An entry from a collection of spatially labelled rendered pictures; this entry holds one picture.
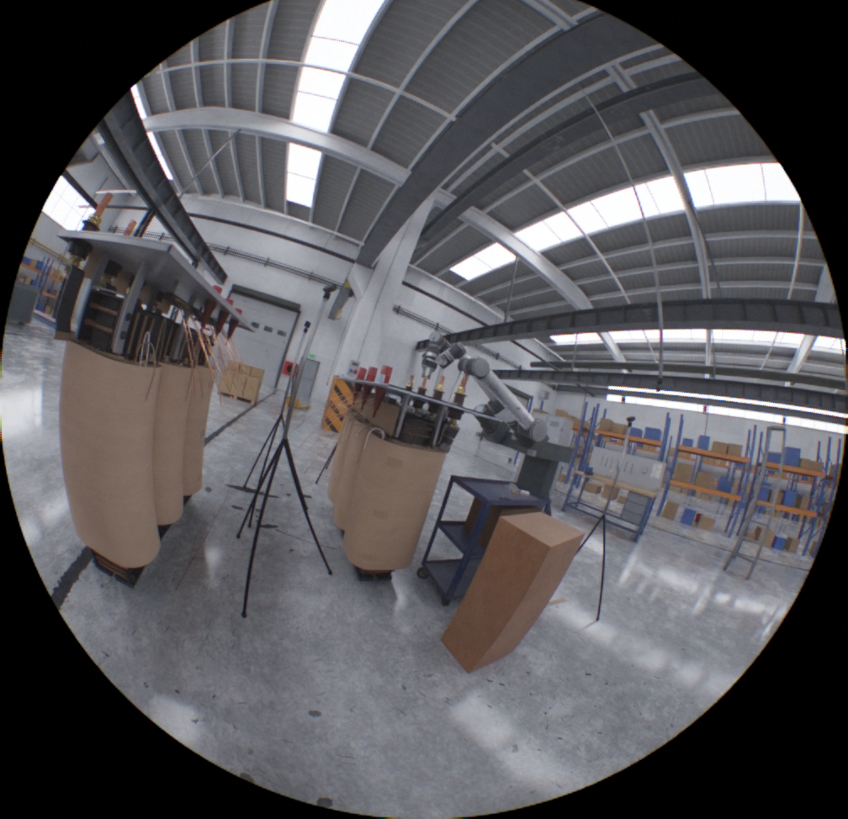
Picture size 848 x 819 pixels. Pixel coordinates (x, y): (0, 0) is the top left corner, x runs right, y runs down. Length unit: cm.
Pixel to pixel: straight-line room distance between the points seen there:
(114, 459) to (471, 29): 935
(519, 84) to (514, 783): 485
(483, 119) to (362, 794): 498
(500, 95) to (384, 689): 477
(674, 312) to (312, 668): 809
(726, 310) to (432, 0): 1021
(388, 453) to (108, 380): 139
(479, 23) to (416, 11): 165
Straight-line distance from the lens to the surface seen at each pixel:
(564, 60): 348
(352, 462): 188
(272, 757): 132
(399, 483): 143
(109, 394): 117
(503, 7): 884
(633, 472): 579
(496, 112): 367
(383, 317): 721
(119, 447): 123
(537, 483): 350
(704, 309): 749
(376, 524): 153
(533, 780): 154
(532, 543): 110
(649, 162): 1048
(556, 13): 770
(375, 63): 999
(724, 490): 885
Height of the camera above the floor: 131
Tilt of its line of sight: 3 degrees up
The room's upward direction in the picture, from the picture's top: 16 degrees clockwise
